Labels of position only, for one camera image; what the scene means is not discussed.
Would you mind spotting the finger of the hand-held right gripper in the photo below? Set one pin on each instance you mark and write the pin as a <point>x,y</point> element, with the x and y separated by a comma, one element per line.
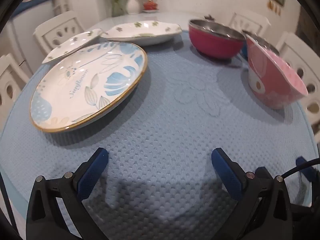
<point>308,173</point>

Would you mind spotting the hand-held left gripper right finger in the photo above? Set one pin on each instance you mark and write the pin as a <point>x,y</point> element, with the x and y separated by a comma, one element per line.
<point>226,172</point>

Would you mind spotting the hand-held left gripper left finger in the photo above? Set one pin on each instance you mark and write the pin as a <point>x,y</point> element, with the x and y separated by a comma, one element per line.
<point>93,170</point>

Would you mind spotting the blue leaf plate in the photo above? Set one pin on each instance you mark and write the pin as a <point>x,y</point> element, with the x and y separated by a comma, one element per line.
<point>87,80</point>

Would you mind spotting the pink bowl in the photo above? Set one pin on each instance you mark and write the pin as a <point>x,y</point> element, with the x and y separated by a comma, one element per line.
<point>270,85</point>

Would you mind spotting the green flower plate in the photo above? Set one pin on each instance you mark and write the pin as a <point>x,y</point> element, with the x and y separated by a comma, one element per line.
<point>72,43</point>
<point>140,31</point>

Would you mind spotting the magenta steel bowl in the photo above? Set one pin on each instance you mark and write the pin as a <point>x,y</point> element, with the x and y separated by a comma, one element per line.
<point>212,43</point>

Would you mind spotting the blue steel bowl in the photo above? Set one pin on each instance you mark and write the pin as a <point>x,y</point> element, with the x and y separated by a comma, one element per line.
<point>265,42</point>

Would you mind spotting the light blue table mat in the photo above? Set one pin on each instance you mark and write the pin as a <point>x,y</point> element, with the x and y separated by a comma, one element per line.
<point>160,120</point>

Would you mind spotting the dark wooden cabinet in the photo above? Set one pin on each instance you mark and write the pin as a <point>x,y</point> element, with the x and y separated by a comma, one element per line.
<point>310,27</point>

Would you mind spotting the white refrigerator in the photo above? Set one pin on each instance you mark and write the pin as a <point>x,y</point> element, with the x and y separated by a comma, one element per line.
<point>17,37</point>

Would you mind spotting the glass vase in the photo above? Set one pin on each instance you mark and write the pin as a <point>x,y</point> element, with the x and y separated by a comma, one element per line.
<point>118,8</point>

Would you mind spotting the white ceramic vase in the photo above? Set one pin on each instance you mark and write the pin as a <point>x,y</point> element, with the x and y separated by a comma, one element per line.
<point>133,6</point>

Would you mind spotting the red rimmed saucer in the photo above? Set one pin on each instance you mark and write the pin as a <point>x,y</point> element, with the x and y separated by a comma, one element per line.
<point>151,11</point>

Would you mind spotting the yellow hanging tassels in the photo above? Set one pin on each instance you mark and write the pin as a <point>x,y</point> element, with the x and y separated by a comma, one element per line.
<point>274,8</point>

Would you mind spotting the white lattice shelf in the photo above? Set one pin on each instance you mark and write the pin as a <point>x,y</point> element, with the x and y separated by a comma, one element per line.
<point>62,2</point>

